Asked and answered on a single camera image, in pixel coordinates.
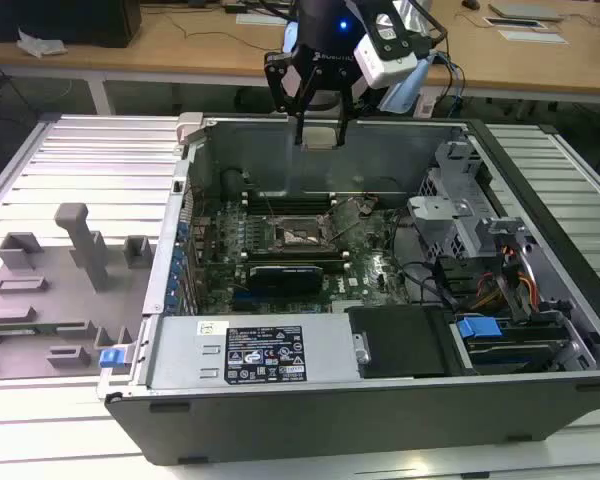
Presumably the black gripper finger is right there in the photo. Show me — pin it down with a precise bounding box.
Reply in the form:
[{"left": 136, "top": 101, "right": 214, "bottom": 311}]
[
  {"left": 263, "top": 49, "right": 311, "bottom": 147},
  {"left": 335, "top": 74, "right": 381, "bottom": 150}
]

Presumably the metal socket cover frame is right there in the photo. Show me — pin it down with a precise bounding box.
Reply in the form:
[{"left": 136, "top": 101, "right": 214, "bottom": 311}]
[{"left": 318, "top": 197, "right": 377, "bottom": 241}]

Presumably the CPU socket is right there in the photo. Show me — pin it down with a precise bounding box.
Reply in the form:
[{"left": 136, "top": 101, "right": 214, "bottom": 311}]
[{"left": 272, "top": 218, "right": 332, "bottom": 252}]

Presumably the black flat drive cover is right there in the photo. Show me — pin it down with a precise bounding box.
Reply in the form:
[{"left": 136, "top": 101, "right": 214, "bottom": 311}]
[{"left": 346, "top": 304, "right": 457, "bottom": 380}]

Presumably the pale blue teach pendant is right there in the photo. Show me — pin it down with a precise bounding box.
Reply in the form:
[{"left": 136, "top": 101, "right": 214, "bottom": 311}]
[{"left": 378, "top": 49, "right": 437, "bottom": 115}]

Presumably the wooden desk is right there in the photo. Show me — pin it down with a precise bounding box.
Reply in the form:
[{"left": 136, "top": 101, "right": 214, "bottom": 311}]
[{"left": 0, "top": 0, "right": 600, "bottom": 117}]

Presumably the metal disk bay cage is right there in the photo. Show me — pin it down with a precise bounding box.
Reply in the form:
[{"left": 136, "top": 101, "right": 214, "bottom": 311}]
[{"left": 406, "top": 140, "right": 484, "bottom": 259}]

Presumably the green motherboard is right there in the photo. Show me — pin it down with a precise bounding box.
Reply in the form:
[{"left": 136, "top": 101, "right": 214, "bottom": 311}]
[{"left": 189, "top": 193, "right": 417, "bottom": 317}]

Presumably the black graphics card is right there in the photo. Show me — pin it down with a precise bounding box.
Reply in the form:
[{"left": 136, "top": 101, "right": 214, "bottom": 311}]
[{"left": 246, "top": 264, "right": 326, "bottom": 297}]

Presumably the grey flat laptop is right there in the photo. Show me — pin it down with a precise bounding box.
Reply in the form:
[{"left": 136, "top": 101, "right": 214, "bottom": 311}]
[{"left": 488, "top": 2, "right": 565, "bottom": 24}]

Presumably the black box on desk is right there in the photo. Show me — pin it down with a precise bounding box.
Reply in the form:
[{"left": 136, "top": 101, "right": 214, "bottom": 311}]
[{"left": 0, "top": 0, "right": 144, "bottom": 50}]

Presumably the crumpled white paper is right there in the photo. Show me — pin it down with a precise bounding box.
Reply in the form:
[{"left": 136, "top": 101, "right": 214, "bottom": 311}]
[{"left": 16, "top": 27, "right": 70, "bottom": 60}]

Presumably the blue disk carrier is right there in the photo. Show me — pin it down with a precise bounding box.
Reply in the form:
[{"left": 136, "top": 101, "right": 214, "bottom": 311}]
[{"left": 456, "top": 316, "right": 503, "bottom": 345}]

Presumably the grey power supply unit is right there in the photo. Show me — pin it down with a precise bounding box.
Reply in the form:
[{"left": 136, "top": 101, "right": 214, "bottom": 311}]
[{"left": 147, "top": 312, "right": 362, "bottom": 390}]

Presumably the grey parts rack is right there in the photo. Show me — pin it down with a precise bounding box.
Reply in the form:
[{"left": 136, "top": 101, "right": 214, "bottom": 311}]
[{"left": 0, "top": 202, "right": 157, "bottom": 382}]

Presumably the black open PC case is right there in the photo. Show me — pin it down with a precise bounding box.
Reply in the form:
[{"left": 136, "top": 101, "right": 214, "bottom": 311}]
[{"left": 97, "top": 112, "right": 600, "bottom": 467}]

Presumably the green RAM stick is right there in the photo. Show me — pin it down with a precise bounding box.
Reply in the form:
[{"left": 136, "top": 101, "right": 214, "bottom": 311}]
[{"left": 0, "top": 324, "right": 61, "bottom": 336}]

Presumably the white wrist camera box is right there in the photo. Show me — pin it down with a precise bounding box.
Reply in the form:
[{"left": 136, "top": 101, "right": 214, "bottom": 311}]
[{"left": 353, "top": 9, "right": 420, "bottom": 92}]

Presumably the thin black desk cable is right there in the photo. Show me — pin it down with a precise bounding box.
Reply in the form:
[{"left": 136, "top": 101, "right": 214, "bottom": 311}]
[{"left": 144, "top": 7, "right": 286, "bottom": 52}]

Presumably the grey case handle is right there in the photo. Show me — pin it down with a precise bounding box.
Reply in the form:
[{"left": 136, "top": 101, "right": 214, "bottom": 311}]
[{"left": 174, "top": 112, "right": 205, "bottom": 147}]

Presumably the blue cable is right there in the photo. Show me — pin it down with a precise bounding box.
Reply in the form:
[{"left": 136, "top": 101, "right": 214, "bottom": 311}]
[{"left": 432, "top": 48, "right": 466, "bottom": 115}]

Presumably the black internal cable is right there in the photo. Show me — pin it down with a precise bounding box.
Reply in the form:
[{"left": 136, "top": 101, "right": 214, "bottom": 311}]
[{"left": 393, "top": 219, "right": 462, "bottom": 307}]

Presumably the orange yellow wire bundle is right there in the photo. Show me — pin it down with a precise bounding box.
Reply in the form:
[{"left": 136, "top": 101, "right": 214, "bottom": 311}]
[{"left": 472, "top": 243, "right": 540, "bottom": 312}]

